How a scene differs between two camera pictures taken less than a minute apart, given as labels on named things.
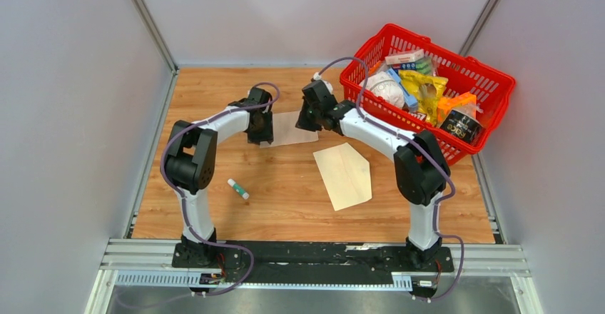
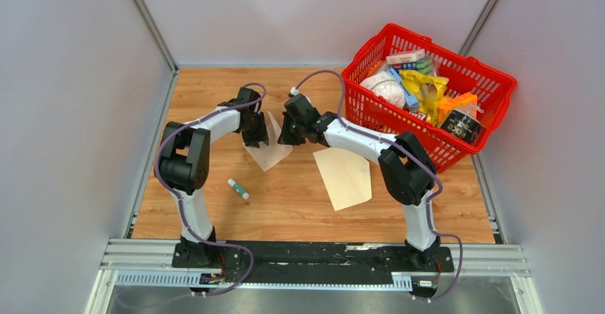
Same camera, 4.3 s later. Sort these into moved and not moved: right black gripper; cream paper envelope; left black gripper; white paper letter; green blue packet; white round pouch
Moved: right black gripper; white paper letter
Not moved: left black gripper; white round pouch; green blue packet; cream paper envelope
